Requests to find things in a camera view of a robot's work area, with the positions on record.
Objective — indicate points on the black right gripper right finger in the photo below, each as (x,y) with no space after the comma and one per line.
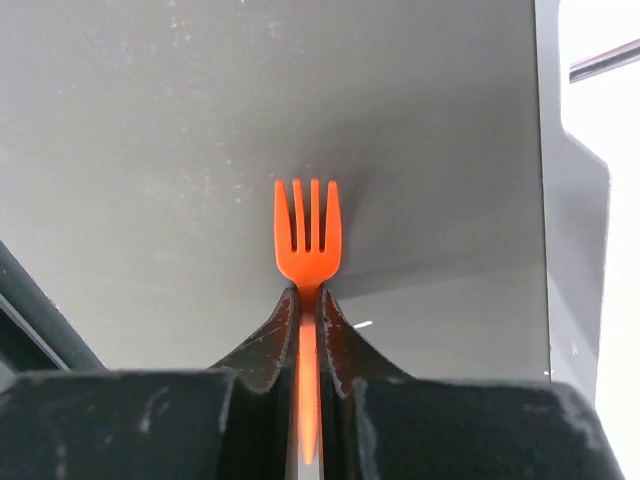
(379,422)

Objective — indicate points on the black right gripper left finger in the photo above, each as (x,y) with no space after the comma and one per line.
(233,420)

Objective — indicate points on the orange plastic fork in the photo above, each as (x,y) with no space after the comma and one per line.
(308,251)

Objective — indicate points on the white divided utensil tray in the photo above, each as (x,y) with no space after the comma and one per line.
(590,157)

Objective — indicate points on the black chopstick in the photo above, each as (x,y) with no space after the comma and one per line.
(610,60)

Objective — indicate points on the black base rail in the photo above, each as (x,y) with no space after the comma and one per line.
(34,333)

